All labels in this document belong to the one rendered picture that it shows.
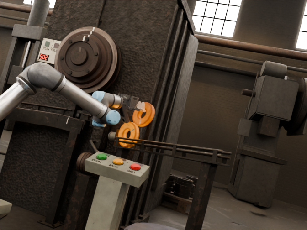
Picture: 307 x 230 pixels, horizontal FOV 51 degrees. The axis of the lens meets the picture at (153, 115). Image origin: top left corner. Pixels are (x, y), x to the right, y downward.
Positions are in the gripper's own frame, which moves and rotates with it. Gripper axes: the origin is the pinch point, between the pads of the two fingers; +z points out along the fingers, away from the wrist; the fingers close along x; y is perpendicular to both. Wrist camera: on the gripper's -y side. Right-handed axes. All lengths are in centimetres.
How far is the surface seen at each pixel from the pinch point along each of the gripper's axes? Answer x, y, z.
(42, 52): 91, 28, -38
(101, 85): 33.5, 11.0, -14.6
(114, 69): 28.7, 22.8, -10.0
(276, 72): 194, 125, 435
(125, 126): 2.1, -11.2, -9.6
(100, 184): -49, -32, -50
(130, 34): 40, 51, 3
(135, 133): -7.5, -13.2, -8.4
